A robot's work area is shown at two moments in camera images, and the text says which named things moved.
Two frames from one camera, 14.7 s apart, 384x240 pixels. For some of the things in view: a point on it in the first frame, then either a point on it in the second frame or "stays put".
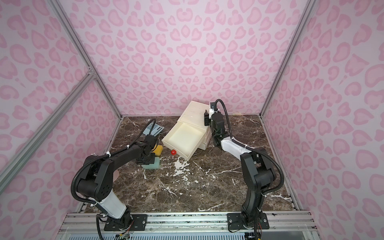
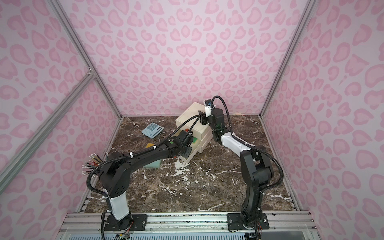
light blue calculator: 155,130 stays put
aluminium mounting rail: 189,224 stays put
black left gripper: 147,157 to 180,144
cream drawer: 203,146 to 195,145
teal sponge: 156,165 stays put
